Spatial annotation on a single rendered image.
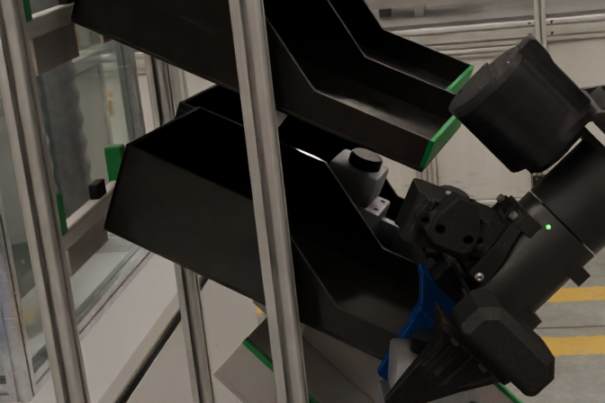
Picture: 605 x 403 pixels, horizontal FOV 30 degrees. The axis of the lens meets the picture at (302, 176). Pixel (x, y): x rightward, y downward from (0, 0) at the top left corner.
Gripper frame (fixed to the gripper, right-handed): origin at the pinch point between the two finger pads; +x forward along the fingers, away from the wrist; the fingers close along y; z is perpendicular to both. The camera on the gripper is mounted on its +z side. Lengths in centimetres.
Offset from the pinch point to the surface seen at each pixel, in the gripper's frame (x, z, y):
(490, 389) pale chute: 4.4, -20.2, -34.4
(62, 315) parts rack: 18.2, 17.3, -10.9
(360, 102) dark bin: -7.9, 11.8, -16.1
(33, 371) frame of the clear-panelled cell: 58, 7, -88
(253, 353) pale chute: 11.2, 4.7, -12.6
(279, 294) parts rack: 5.5, 7.5, -8.4
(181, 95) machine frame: 24, 16, -159
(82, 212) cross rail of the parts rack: 13.8, 21.0, -18.7
